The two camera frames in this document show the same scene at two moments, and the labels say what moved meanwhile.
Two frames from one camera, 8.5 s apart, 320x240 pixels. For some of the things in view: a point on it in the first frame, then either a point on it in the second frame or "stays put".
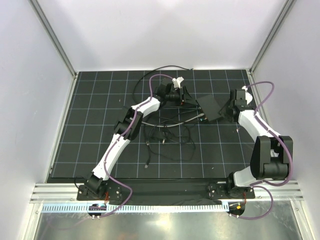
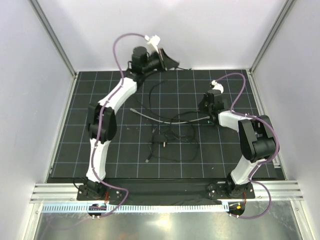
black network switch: [210, 107] stays put
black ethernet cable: [150, 72] to [156, 114]
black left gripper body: [180, 102] to [162, 59]
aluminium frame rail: [68, 192] stays put
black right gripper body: [230, 119] to [211, 109]
